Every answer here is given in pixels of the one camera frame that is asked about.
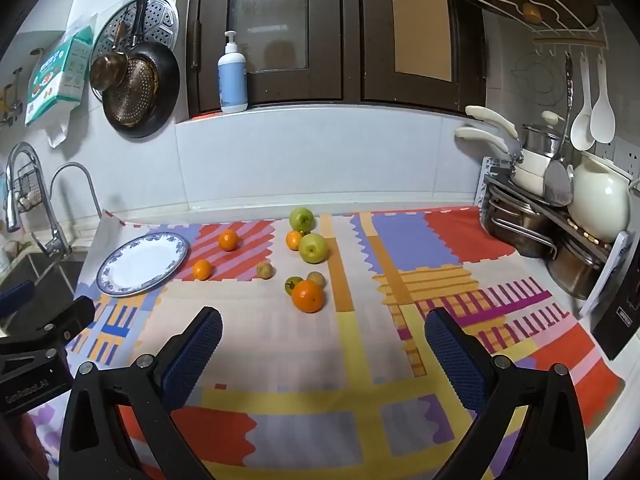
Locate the cream saucepan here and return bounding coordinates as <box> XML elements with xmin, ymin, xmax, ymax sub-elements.
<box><xmin>465</xmin><ymin>105</ymin><xmax>551</xmax><ymax>176</ymax></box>
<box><xmin>455</xmin><ymin>126</ymin><xmax>548</xmax><ymax>197</ymax></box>

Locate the black induction cooker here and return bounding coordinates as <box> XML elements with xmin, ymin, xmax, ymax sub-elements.
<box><xmin>590</xmin><ymin>255</ymin><xmax>640</xmax><ymax>361</ymax></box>

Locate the green and white box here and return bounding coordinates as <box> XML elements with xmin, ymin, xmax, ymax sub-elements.
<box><xmin>25</xmin><ymin>25</ymin><xmax>96</xmax><ymax>127</ymax></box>

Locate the colourful patterned tablecloth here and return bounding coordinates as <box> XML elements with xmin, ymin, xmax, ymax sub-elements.
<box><xmin>27</xmin><ymin>207</ymin><xmax>626</xmax><ymax>480</ymax></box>

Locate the steel sink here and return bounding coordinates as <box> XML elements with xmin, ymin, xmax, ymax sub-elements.
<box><xmin>0</xmin><ymin>250</ymin><xmax>88</xmax><ymax>331</ymax></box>

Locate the tall chrome faucet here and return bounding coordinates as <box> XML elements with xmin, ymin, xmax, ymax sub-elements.
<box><xmin>5</xmin><ymin>142</ymin><xmax>51</xmax><ymax>233</ymax></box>

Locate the white rice paddle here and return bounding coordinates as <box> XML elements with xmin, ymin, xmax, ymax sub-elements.
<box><xmin>590</xmin><ymin>55</ymin><xmax>617</xmax><ymax>144</ymax></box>

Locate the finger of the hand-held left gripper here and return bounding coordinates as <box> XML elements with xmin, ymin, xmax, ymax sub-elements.
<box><xmin>0</xmin><ymin>297</ymin><xmax>96</xmax><ymax>361</ymax></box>
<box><xmin>0</xmin><ymin>280</ymin><xmax>37</xmax><ymax>320</ymax></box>

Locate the perforated metal steamer plate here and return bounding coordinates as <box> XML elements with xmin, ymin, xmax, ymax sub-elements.
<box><xmin>92</xmin><ymin>0</ymin><xmax>179</xmax><ymax>76</ymax></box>

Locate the chrome gooseneck faucet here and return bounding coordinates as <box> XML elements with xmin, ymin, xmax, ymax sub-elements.
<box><xmin>32</xmin><ymin>162</ymin><xmax>103</xmax><ymax>258</ymax></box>

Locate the wall socket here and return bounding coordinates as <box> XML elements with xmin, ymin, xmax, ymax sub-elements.
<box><xmin>595</xmin><ymin>135</ymin><xmax>640</xmax><ymax>176</ymax></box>

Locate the metal wall tap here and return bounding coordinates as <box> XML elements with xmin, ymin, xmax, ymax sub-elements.
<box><xmin>0</xmin><ymin>67</ymin><xmax>23</xmax><ymax>128</ymax></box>

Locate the blue pump bottle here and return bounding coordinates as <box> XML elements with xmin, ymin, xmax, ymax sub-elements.
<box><xmin>217</xmin><ymin>30</ymin><xmax>249</xmax><ymax>114</ymax></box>

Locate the white kettle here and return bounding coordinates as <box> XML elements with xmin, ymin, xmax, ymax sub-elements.
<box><xmin>570</xmin><ymin>152</ymin><xmax>635</xmax><ymax>243</ymax></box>

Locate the copper strainer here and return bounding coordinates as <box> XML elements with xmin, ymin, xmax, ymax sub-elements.
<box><xmin>107</xmin><ymin>57</ymin><xmax>160</xmax><ymax>127</ymax></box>

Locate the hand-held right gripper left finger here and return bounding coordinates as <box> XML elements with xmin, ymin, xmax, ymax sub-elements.
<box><xmin>59</xmin><ymin>306</ymin><xmax>224</xmax><ymax>480</ymax></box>

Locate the blue rimmed white plate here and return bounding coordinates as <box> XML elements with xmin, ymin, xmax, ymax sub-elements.
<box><xmin>96</xmin><ymin>232</ymin><xmax>190</xmax><ymax>298</ymax></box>

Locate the white wire wall rack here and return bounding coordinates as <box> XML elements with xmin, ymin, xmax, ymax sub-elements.
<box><xmin>475</xmin><ymin>0</ymin><xmax>608</xmax><ymax>56</ymax></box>

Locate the black wire basket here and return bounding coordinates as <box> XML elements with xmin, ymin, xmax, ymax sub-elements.
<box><xmin>17</xmin><ymin>162</ymin><xmax>46</xmax><ymax>211</ymax></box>

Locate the white spoon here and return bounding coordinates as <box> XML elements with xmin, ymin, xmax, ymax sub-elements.
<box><xmin>571</xmin><ymin>52</ymin><xmax>596</xmax><ymax>152</ymax></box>

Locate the steel pot with lid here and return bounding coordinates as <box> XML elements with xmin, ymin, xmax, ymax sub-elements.
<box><xmin>522</xmin><ymin>110</ymin><xmax>568</xmax><ymax>158</ymax></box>

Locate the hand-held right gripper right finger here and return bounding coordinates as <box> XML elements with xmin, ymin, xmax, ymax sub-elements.
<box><xmin>424</xmin><ymin>307</ymin><xmax>591</xmax><ymax>480</ymax></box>

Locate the green apple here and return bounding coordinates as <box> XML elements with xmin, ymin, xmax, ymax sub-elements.
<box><xmin>298</xmin><ymin>233</ymin><xmax>329</xmax><ymax>264</ymax></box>
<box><xmin>289</xmin><ymin>207</ymin><xmax>316</xmax><ymax>232</ymax></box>

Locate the dark brown window frame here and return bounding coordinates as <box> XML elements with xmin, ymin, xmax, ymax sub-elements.
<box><xmin>357</xmin><ymin>0</ymin><xmax>488</xmax><ymax>113</ymax></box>
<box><xmin>186</xmin><ymin>0</ymin><xmax>361</xmax><ymax>116</ymax></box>

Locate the small copper pot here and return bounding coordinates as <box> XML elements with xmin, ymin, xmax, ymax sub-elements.
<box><xmin>90</xmin><ymin>20</ymin><xmax>130</xmax><ymax>92</ymax></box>

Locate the kitchen pot rack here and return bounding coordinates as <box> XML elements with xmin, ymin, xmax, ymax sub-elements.
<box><xmin>479</xmin><ymin>156</ymin><xmax>632</xmax><ymax>318</ymax></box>

